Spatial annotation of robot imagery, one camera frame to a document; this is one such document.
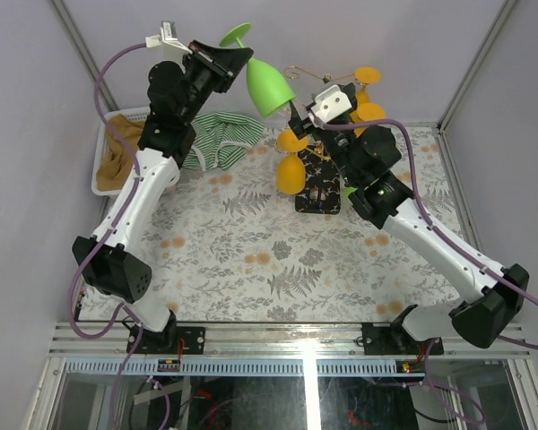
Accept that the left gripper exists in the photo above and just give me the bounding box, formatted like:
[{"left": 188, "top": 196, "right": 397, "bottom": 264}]
[{"left": 176, "top": 40, "right": 246, "bottom": 124}]

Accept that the green plastic cup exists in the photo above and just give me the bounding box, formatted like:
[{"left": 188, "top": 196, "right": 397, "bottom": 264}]
[{"left": 220, "top": 22, "right": 296, "bottom": 118}]

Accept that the orange plastic cup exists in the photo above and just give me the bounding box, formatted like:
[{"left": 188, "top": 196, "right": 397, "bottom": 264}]
[{"left": 276, "top": 130, "right": 308, "bottom": 194}]

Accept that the orange wine glass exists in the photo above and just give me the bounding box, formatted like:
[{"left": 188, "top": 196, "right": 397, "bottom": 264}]
[
  {"left": 350, "top": 102, "right": 386, "bottom": 123},
  {"left": 354, "top": 66, "right": 382, "bottom": 104}
]

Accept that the gold wine glass rack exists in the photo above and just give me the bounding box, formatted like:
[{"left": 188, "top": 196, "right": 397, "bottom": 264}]
[{"left": 283, "top": 66, "right": 364, "bottom": 215}]

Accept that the green wine glass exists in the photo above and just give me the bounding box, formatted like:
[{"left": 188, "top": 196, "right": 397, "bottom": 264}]
[{"left": 344, "top": 187, "right": 356, "bottom": 197}]

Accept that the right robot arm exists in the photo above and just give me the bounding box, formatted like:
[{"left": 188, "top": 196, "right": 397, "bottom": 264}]
[{"left": 288, "top": 82, "right": 529, "bottom": 354}]

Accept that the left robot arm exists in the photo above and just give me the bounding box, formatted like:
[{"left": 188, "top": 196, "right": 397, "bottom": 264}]
[{"left": 67, "top": 40, "right": 254, "bottom": 354}]

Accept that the green striped cloth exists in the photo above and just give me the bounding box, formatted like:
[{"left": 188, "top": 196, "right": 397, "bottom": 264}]
[{"left": 182, "top": 112, "right": 265, "bottom": 171}]

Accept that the white plastic basket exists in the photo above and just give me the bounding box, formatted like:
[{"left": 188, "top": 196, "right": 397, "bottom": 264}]
[{"left": 91, "top": 107, "right": 150, "bottom": 197}]

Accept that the floral tablecloth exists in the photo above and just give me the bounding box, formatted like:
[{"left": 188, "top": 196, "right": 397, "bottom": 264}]
[{"left": 78, "top": 125, "right": 497, "bottom": 323}]

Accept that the brown cloth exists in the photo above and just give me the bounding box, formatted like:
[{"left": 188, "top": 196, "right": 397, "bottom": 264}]
[{"left": 96, "top": 115, "right": 145, "bottom": 192}]

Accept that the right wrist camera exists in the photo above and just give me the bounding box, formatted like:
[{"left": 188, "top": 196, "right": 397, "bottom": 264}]
[{"left": 307, "top": 82, "right": 357, "bottom": 127}]

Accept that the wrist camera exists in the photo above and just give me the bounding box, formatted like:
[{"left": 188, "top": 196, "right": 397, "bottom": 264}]
[
  {"left": 145, "top": 21, "right": 191, "bottom": 63},
  {"left": 307, "top": 82, "right": 357, "bottom": 127}
]

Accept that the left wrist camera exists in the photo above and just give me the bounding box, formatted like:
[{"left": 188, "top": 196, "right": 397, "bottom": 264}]
[{"left": 145, "top": 21, "right": 191, "bottom": 63}]

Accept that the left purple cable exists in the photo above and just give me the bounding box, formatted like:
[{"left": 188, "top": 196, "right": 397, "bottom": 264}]
[{"left": 68, "top": 42, "right": 171, "bottom": 430}]

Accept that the purple cable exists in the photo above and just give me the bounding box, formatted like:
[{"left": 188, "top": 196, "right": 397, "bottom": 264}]
[
  {"left": 322, "top": 118, "right": 538, "bottom": 425},
  {"left": 68, "top": 42, "right": 171, "bottom": 430}
]

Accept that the aluminium rail frame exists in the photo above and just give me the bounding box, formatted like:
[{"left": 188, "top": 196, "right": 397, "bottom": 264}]
[{"left": 48, "top": 322, "right": 531, "bottom": 359}]

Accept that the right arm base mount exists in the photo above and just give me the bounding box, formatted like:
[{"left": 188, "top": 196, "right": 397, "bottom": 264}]
[{"left": 361, "top": 322, "right": 430, "bottom": 356}]

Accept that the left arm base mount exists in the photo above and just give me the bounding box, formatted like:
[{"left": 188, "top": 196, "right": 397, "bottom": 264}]
[{"left": 122, "top": 315, "right": 206, "bottom": 356}]

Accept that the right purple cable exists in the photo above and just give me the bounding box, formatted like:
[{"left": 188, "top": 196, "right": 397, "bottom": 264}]
[{"left": 322, "top": 118, "right": 538, "bottom": 425}]

